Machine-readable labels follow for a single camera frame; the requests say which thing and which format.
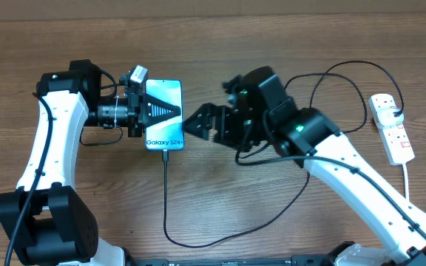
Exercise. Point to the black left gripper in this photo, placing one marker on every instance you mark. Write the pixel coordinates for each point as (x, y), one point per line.
(141, 106)

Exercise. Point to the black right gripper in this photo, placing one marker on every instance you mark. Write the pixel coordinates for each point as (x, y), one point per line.
(224, 135)

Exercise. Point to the Galaxy smartphone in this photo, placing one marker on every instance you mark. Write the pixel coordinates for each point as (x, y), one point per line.
(167, 135)

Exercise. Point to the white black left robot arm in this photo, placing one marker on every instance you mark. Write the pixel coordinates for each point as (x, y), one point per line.
(46, 221)

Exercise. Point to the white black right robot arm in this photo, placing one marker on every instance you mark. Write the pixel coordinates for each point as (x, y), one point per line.
(260, 110)

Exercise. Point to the white charger adapter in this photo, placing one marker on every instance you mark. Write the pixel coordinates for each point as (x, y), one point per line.
(386, 118)

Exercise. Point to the white power strip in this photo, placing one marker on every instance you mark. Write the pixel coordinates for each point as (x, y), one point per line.
(395, 139)

